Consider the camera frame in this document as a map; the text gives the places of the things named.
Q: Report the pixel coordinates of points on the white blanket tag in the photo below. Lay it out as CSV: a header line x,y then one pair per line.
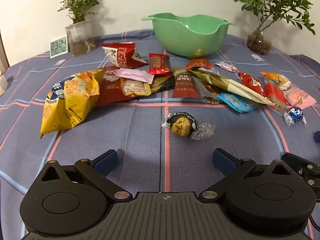
x,y
60,62
257,57

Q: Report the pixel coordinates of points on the large red snack bag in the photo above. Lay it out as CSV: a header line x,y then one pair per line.
x,y
110,90

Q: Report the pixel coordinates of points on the red square packet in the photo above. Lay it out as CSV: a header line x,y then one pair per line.
x,y
275,95

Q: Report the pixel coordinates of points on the yellow and white small packet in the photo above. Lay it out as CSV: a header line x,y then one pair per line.
x,y
135,87

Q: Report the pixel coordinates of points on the white wrapped candy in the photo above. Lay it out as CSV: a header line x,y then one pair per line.
x,y
285,85

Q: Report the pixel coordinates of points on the leafy plant in glass vase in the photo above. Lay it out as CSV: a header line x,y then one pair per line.
x,y
258,42

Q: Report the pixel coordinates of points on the brown drink powder packet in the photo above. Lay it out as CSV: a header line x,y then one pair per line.
x,y
186,85

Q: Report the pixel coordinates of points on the clear nut packet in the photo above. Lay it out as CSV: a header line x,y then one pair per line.
x,y
210,93

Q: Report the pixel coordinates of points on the green plastic bowl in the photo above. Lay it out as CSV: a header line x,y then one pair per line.
x,y
190,37

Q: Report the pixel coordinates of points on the small red flat packet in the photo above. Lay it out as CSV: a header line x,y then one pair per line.
x,y
198,63

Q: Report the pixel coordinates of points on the yellow chip bag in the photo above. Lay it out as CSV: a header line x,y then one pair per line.
x,y
70,105

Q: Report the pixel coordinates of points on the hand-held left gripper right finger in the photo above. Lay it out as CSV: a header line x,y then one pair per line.
x,y
223,160

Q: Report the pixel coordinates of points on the red bar packet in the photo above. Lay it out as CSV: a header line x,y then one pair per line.
x,y
160,63

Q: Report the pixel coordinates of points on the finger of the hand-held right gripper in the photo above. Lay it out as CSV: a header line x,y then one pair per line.
x,y
317,136
308,175

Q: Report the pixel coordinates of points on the orange small packet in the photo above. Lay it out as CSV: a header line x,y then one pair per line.
x,y
271,76

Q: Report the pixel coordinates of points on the red and white snack packet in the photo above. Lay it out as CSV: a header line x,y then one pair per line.
x,y
120,55

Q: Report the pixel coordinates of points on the light blue packet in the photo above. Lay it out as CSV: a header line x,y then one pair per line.
x,y
236,102

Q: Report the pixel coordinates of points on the gold black chocolate ball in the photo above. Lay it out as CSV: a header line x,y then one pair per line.
x,y
182,127

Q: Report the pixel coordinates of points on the black gold striped packet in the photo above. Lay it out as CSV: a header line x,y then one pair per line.
x,y
162,83

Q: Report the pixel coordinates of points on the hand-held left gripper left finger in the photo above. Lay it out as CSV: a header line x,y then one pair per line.
x,y
107,161

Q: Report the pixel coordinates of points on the white digital clock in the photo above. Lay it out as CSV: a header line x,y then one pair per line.
x,y
58,46

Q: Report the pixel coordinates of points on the pale pink small packet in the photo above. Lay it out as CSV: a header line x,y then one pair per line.
x,y
132,75

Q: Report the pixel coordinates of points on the pink patterned packet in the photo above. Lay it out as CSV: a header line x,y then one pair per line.
x,y
298,97

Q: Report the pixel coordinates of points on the blue wrapped chocolate ball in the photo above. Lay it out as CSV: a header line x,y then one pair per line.
x,y
295,115

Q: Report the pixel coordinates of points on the pink and red small packet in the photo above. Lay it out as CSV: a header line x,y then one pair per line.
x,y
226,66

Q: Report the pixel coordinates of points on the blue plaid blanket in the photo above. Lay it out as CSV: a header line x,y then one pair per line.
x,y
140,120

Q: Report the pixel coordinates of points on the leafy plant in clear pot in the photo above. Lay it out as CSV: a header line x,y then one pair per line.
x,y
80,37

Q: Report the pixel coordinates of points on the red crinkled snack packet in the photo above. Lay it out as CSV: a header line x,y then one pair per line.
x,y
252,82

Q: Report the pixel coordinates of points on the long gold snack packet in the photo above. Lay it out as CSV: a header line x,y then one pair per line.
x,y
212,78

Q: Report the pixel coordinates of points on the white stick packet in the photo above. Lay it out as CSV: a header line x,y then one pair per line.
x,y
250,92

